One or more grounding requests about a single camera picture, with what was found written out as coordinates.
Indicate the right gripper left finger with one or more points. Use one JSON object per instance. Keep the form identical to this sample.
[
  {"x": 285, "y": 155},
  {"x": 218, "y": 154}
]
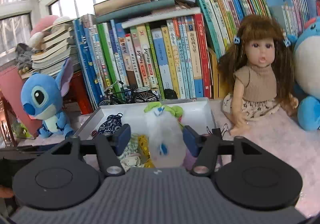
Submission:
[{"x": 109, "y": 147}]

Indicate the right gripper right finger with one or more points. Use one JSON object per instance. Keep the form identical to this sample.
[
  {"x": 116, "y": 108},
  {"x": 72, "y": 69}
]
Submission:
[{"x": 204, "y": 148}]

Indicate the navy patterned drawstring pouch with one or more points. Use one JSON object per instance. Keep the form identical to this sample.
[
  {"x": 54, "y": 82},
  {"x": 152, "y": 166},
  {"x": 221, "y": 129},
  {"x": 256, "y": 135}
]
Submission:
[{"x": 111, "y": 125}]

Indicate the white fluffy plush toy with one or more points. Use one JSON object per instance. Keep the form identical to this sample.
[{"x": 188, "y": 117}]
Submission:
[{"x": 166, "y": 144}]

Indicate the lime green scrunchie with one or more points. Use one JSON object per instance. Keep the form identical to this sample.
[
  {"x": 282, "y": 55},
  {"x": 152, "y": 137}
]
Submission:
[{"x": 172, "y": 110}]

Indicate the person's left hand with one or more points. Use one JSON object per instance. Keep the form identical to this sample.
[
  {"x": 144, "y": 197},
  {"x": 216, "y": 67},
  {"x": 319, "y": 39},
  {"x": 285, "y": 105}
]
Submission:
[{"x": 6, "y": 192}]

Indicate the black binder clip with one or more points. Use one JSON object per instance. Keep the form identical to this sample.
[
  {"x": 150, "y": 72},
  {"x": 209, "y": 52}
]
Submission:
[{"x": 217, "y": 131}]

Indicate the purple fluffy plush ball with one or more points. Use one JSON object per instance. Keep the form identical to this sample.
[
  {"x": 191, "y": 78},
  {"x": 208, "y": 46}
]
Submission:
[{"x": 189, "y": 160}]

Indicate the green checked fabric scrunchie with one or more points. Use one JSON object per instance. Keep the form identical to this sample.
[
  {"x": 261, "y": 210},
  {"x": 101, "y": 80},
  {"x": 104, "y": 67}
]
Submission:
[{"x": 131, "y": 157}]

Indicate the yellow sequin pouch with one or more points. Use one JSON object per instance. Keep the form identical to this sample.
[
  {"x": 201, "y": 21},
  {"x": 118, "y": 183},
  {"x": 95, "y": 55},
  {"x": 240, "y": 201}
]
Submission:
[{"x": 143, "y": 145}]

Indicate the white cardboard tray box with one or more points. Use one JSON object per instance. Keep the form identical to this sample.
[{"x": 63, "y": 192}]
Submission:
[{"x": 197, "y": 114}]

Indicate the miniature black bicycle model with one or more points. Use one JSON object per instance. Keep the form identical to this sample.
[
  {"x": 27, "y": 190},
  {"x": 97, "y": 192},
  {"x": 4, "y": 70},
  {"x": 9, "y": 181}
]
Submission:
[{"x": 131, "y": 95}]

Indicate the pink triangular toy house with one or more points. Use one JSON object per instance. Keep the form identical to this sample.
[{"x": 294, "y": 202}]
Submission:
[{"x": 11, "y": 86}]

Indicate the blue Stitch plush toy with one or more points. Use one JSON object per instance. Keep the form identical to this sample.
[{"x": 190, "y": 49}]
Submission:
[{"x": 42, "y": 99}]

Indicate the brown haired baby doll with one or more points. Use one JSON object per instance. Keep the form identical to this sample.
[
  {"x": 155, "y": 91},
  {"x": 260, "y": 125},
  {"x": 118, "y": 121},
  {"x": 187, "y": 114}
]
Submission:
[{"x": 258, "y": 72}]

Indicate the stack of lying books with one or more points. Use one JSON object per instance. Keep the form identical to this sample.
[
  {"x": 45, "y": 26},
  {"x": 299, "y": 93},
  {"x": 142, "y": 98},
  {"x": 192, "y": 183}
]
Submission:
[{"x": 54, "y": 49}]

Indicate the row of upright books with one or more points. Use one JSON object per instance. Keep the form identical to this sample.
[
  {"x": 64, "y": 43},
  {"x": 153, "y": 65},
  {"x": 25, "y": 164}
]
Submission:
[{"x": 171, "y": 46}]

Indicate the grey crumpled cloth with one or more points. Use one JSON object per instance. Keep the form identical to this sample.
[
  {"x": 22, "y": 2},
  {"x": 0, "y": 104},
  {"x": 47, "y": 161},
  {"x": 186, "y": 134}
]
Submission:
[{"x": 23, "y": 59}]

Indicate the pink plush toy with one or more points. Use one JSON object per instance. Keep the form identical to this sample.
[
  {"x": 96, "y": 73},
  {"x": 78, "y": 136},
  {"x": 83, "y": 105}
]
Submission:
[{"x": 37, "y": 33}]

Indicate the round blue plush monster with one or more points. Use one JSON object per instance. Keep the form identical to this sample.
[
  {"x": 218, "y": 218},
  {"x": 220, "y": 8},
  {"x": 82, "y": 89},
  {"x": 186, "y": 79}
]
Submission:
[{"x": 306, "y": 61}]

